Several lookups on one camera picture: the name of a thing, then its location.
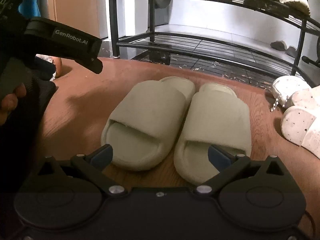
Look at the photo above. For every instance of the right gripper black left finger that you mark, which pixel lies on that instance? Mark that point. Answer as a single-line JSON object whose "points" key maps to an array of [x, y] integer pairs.
{"points": [[90, 167]]}

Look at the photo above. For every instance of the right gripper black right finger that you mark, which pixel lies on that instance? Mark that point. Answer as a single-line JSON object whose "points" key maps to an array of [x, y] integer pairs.
{"points": [[228, 165]]}

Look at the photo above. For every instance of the pale green slide slipper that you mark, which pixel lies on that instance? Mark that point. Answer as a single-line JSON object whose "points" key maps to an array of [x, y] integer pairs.
{"points": [[143, 127], [216, 116]]}

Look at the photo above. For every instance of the pink cross-strap mule shoe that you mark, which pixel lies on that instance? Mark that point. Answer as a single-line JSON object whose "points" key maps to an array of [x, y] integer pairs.
{"points": [[300, 122]]}

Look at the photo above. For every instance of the person's left hand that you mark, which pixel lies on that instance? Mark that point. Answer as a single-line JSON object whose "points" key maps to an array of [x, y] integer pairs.
{"points": [[10, 102]]}

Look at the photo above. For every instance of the teal curtain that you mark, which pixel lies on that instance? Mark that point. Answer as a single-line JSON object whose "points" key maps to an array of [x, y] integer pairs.
{"points": [[29, 9]]}

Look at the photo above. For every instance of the orange fur-lined slipper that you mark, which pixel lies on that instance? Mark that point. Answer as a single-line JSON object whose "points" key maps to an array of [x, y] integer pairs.
{"points": [[52, 66]]}

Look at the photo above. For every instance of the white floral pearl flat shoe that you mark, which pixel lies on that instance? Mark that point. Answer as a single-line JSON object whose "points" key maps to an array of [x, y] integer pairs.
{"points": [[283, 88]]}

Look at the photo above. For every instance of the black metal shoe rack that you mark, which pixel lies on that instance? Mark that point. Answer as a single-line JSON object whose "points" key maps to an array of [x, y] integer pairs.
{"points": [[234, 33]]}

